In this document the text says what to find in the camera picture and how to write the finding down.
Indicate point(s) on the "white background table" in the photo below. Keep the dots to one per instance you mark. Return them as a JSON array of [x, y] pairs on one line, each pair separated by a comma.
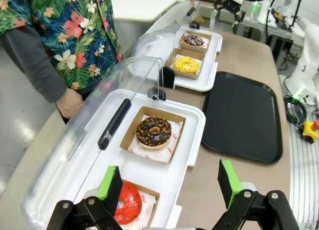
[[142, 8]]

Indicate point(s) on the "striped grey white mat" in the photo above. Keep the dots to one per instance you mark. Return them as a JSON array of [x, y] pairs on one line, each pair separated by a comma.
[[304, 177]]

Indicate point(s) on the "dark donut with red sprinkles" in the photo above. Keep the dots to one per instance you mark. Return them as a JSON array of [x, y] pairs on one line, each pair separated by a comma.
[[193, 40]]

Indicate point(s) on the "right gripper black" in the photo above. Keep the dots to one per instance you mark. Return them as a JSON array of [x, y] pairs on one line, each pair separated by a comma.
[[231, 9]]

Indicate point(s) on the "black lid hinge bracket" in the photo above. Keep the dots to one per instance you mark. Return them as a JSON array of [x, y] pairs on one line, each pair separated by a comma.
[[157, 94], [194, 25], [168, 77]]

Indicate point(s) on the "chocolate donut with orange sprinkles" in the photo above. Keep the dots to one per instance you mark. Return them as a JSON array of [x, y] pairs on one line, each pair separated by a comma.
[[162, 132]]

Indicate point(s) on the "red glazed donut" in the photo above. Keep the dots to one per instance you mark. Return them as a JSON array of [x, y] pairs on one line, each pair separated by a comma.
[[132, 202]]

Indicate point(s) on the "white robot base green light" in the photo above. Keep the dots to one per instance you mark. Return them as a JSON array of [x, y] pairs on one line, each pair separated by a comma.
[[263, 11]]

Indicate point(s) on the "person's floral shirt torso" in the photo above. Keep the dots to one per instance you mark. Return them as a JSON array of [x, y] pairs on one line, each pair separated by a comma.
[[74, 28]]

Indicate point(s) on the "yellow sprinkled donut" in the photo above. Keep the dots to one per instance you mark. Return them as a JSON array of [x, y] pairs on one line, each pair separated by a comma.
[[183, 65]]

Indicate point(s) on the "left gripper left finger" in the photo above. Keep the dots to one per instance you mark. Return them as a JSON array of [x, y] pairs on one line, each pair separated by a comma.
[[74, 215]]

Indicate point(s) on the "black plastic serving tray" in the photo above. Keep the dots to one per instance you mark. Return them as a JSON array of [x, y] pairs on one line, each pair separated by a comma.
[[241, 115]]

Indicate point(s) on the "white display case base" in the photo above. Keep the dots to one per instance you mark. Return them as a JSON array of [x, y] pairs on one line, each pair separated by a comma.
[[194, 120], [211, 65]]

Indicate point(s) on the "white printed paper liner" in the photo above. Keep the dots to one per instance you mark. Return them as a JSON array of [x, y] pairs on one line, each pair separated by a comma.
[[159, 154], [149, 210]]

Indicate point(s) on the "person's right hand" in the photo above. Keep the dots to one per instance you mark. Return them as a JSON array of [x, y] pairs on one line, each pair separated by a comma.
[[69, 105]]

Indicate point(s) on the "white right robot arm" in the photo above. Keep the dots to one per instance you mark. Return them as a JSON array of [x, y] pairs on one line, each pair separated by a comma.
[[306, 65]]

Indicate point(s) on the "person's right forearm grey sleeve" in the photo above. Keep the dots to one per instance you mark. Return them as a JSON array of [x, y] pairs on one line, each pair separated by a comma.
[[30, 58]]

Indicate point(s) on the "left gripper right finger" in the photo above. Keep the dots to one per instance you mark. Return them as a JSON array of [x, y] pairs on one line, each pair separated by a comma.
[[251, 210]]

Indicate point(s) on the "yellow emergency stop button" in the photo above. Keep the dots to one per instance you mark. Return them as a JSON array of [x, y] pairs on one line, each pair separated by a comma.
[[309, 131]]

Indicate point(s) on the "brown cardboard donut tray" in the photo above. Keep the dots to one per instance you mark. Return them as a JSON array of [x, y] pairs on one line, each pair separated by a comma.
[[132, 135], [208, 39], [152, 192], [179, 52]]

